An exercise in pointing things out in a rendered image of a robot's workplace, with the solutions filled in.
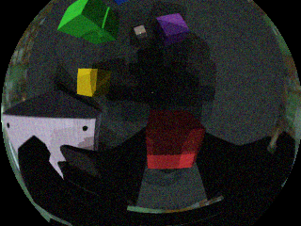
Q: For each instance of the yellow block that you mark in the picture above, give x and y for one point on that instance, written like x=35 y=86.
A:
x=93 y=82

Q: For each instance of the purple block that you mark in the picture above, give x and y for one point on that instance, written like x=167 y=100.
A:
x=171 y=28

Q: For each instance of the red block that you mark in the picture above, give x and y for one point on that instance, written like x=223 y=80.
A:
x=173 y=139

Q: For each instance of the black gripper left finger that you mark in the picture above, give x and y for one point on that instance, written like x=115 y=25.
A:
x=123 y=166

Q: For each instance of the green block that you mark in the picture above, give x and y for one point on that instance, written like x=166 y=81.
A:
x=83 y=17
x=109 y=29

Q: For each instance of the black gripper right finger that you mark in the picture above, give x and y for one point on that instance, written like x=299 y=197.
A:
x=219 y=161

